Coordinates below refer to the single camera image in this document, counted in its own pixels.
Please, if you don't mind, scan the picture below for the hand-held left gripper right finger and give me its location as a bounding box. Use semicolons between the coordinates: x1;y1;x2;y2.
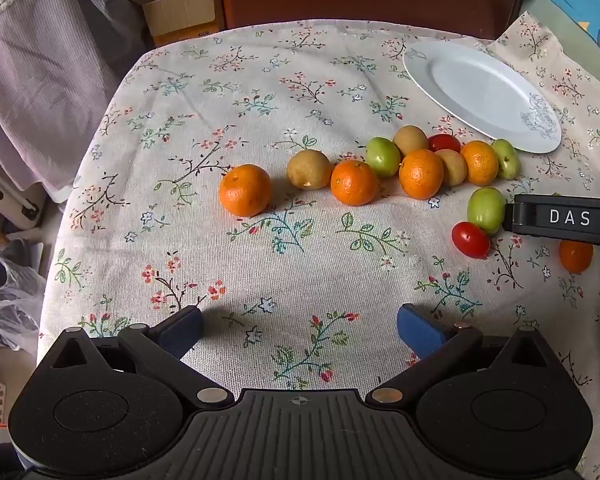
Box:
365;303;562;409

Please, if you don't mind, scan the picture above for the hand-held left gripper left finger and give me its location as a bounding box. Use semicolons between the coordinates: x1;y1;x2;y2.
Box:
39;305;232;410

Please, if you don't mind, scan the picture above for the green jujube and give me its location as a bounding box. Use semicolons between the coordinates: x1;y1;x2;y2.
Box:
364;136;402;179
490;138;522;181
467;187;508;236

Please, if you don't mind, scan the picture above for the orange tangerine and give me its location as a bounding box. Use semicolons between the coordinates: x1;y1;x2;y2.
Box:
460;139;500;187
398;148;446;200
329;158;380;207
218;163;273;219
558;240;595;275

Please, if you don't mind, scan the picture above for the red cherry tomato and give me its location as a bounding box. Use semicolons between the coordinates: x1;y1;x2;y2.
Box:
427;133;462;154
451;221;492;260

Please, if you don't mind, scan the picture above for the white oval plate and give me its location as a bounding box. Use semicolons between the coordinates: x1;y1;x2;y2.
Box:
402;41;563;155

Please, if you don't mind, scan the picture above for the brown kiwi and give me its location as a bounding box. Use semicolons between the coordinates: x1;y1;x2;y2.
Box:
286;148;333;191
392;124;430;157
435;148;468;188

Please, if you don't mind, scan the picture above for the pale green bedsheet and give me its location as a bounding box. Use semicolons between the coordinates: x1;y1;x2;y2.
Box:
519;0;600;92

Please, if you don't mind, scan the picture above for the clear plastic bag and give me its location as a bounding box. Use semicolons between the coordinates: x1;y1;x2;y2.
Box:
0;251;49;352

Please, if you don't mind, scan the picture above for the floral tablecloth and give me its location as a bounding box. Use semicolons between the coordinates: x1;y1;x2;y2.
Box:
37;10;600;480

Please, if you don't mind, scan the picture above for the lilac checked cloth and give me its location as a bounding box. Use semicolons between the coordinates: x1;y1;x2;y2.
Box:
0;0;149;204

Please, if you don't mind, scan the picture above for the cardboard box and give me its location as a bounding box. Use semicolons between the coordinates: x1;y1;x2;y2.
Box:
117;0;217;47

